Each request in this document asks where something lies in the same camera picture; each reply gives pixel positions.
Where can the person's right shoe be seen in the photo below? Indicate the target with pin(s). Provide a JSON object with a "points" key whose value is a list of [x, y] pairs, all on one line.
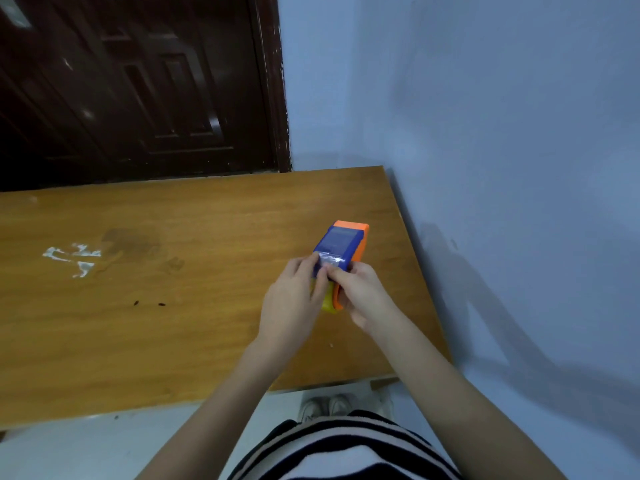
{"points": [[341, 404]]}

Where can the person's left shoe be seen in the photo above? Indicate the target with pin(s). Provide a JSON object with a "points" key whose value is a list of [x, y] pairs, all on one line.
{"points": [[312, 409]]}

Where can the orange and blue tape dispenser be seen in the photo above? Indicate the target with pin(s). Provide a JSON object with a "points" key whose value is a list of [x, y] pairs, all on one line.
{"points": [[342, 244]]}

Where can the person's left hand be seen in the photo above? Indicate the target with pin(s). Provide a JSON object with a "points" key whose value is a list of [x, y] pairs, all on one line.
{"points": [[290, 314]]}

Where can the dark brown wooden door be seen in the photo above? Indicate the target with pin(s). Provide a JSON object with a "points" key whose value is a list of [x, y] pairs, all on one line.
{"points": [[135, 84]]}

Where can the person's shoe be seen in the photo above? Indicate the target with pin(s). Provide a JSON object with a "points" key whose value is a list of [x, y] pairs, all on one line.
{"points": [[341, 404], [312, 409]]}

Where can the black white striped shirt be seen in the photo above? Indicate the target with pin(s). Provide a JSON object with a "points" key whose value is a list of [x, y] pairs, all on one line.
{"points": [[345, 452]]}

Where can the person's right forearm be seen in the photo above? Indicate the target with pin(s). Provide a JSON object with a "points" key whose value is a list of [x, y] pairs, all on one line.
{"points": [[460, 409]]}

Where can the person's right hand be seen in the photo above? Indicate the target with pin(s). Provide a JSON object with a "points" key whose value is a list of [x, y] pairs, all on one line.
{"points": [[365, 299]]}

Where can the person's left forearm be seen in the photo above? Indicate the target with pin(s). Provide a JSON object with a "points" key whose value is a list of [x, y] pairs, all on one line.
{"points": [[210, 419]]}

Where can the yellow tape roll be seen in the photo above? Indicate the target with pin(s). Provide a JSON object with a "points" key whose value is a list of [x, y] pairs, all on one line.
{"points": [[327, 299]]}

